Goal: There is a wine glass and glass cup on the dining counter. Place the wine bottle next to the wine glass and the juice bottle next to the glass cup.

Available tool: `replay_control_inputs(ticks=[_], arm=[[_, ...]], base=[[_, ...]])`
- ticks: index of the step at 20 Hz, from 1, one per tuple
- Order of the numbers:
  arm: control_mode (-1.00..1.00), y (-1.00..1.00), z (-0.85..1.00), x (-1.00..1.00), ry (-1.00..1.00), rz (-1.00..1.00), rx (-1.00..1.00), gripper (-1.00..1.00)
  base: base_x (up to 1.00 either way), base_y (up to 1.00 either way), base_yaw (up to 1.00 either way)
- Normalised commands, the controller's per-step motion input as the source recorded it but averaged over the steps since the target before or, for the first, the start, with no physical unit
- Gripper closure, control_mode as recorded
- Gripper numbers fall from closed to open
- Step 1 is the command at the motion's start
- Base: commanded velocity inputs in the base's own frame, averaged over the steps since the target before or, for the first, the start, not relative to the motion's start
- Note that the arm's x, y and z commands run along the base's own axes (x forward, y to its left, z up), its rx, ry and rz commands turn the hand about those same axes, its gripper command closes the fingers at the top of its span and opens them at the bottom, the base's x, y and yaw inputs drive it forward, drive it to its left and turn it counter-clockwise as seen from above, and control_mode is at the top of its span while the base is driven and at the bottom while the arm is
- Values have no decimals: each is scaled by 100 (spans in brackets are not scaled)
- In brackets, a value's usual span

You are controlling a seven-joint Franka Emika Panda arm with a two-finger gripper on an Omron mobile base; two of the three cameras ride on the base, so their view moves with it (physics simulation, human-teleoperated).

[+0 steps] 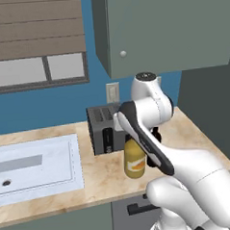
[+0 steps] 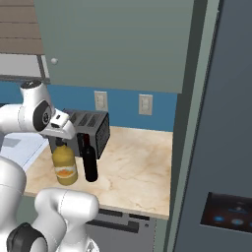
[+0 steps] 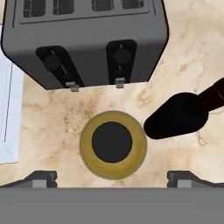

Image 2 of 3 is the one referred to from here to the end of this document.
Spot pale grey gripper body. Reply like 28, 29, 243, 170
40, 119, 78, 141

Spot yellow juice bottle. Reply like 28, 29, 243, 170
51, 138, 80, 187

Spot dark wine bottle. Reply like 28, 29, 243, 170
81, 133, 99, 183

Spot black and silver toaster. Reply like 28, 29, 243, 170
48, 108, 111, 160

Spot pale grey hob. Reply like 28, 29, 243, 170
0, 132, 51, 173

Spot white range hood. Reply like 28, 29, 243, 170
0, 53, 51, 84

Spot grey-green cupboard door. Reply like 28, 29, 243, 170
33, 0, 195, 95

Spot grey dishwasher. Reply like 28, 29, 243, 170
84, 207, 158, 252

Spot grey-green tall side panel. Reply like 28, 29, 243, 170
162, 0, 224, 252

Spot dark grey fridge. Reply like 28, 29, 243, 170
172, 0, 252, 252

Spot white wall socket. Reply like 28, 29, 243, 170
94, 90, 109, 112
138, 94, 154, 116

